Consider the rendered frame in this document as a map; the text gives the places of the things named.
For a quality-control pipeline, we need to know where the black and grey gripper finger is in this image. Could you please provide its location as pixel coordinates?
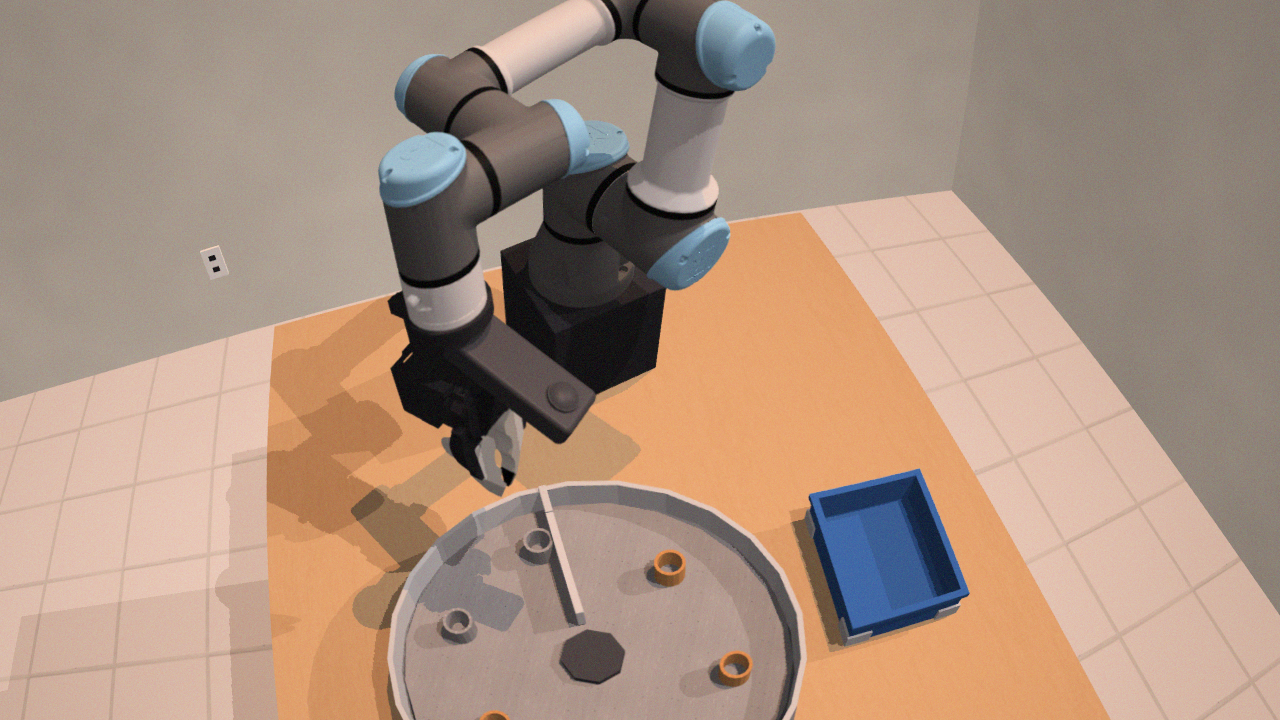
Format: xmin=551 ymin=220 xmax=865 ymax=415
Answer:
xmin=486 ymin=409 xmax=526 ymax=487
xmin=442 ymin=416 xmax=507 ymax=497

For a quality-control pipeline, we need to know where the grey metal sleeve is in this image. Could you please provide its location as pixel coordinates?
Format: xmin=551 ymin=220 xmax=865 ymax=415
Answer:
xmin=443 ymin=609 xmax=477 ymax=644
xmin=524 ymin=528 xmax=556 ymax=565

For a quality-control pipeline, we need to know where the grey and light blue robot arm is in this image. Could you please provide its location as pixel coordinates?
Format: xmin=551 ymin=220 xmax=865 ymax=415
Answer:
xmin=378 ymin=0 xmax=776 ymax=445

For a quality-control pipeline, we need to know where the blue plastic crate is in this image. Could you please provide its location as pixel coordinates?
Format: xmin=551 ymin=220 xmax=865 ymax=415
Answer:
xmin=804 ymin=468 xmax=970 ymax=647

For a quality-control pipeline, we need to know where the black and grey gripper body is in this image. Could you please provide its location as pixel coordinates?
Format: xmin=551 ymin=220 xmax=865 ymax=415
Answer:
xmin=388 ymin=281 xmax=509 ymax=438

